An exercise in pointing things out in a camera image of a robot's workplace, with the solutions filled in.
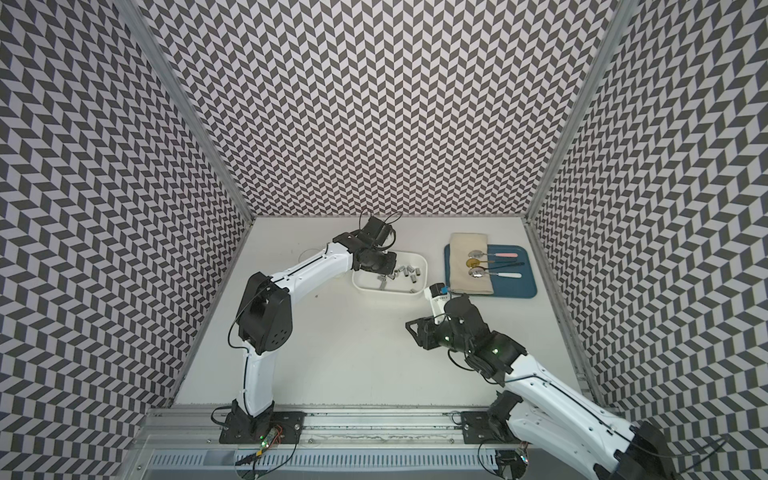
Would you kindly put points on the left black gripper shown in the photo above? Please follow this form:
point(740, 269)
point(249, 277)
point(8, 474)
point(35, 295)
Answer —
point(390, 264)

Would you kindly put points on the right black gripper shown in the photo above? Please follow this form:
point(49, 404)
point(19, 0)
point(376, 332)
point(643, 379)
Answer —
point(426, 332)

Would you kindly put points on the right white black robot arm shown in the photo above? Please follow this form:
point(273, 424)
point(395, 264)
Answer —
point(535, 407)

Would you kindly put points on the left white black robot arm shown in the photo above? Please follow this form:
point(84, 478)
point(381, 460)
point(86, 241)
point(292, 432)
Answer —
point(265, 316)

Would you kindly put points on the white plastic storage box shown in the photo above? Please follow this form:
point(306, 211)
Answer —
point(369, 282)

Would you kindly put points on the clear plastic cup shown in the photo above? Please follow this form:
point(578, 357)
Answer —
point(310, 254)

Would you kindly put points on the beige cloth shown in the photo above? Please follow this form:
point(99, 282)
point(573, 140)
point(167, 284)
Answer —
point(461, 244)

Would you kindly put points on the blue tray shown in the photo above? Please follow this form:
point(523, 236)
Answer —
point(524, 288)

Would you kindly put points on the white handled spoon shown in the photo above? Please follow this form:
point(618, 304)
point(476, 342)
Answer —
point(477, 272)

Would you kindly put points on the gold black handled spoon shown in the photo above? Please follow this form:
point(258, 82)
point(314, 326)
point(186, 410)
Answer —
point(493, 265)

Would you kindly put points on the pink handled spoon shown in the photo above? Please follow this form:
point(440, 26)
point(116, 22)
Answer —
point(477, 254)

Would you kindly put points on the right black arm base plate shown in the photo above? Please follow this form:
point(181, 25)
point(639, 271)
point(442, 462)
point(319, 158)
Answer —
point(509, 419)

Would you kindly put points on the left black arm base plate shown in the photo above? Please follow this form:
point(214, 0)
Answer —
point(243, 429)

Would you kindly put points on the aluminium front rail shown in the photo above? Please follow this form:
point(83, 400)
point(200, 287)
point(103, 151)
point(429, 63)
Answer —
point(189, 426)

